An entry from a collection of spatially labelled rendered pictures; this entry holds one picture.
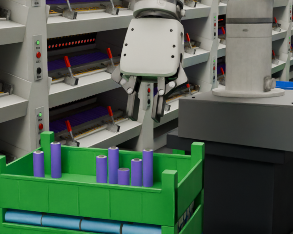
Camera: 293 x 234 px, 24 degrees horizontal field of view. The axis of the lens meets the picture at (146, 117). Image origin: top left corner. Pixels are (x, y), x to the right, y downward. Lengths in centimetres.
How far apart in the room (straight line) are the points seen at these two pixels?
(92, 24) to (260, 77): 63
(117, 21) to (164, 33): 116
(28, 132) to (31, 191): 83
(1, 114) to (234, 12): 65
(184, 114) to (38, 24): 48
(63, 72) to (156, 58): 103
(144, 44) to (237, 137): 59
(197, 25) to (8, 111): 149
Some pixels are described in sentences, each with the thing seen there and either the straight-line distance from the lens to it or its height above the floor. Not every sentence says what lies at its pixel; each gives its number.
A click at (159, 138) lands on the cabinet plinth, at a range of 274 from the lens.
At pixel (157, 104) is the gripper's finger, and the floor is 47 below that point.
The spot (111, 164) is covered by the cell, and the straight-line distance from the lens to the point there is 117.
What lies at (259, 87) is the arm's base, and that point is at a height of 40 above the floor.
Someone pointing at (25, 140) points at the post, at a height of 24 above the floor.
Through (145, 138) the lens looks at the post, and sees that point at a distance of 253.
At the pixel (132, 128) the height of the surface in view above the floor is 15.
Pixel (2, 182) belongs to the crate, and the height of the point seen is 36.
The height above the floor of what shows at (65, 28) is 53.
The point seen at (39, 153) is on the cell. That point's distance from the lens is 115.
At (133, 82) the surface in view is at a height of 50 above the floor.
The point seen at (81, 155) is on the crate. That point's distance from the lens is 123.
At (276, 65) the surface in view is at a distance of 424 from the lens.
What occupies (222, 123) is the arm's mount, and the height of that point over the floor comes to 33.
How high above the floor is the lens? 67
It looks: 12 degrees down
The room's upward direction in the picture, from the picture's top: straight up
